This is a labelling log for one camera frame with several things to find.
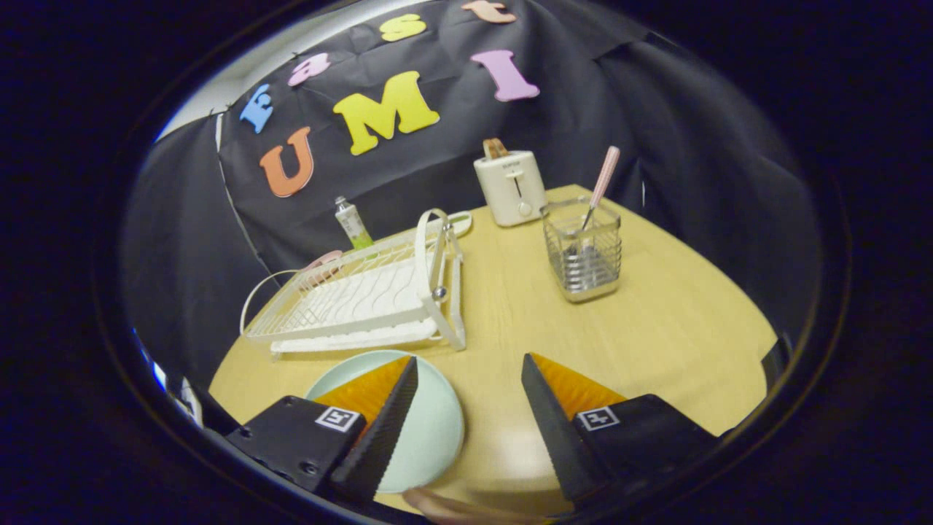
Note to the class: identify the small white divided tray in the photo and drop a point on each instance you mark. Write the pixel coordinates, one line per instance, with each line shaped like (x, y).
(461, 221)

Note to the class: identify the small clear bottle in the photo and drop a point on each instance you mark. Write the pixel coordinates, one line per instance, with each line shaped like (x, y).
(352, 224)

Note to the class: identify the white toaster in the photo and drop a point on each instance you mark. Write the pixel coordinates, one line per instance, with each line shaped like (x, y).
(510, 193)

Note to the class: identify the pink plate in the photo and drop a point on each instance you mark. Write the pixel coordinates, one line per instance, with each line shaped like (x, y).
(324, 257)

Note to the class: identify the light green plate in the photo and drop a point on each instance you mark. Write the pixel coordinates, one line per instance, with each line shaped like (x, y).
(430, 430)

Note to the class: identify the black backdrop cloth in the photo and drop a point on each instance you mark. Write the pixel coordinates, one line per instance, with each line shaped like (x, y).
(656, 131)

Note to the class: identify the white dish rack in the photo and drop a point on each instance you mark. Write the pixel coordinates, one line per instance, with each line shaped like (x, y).
(350, 299)

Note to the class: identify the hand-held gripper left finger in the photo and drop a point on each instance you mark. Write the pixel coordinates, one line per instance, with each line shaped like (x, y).
(379, 445)

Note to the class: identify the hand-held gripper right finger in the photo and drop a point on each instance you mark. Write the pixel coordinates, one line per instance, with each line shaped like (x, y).
(557, 437)

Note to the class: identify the brown bread slice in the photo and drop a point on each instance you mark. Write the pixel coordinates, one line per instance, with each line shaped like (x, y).
(496, 148)

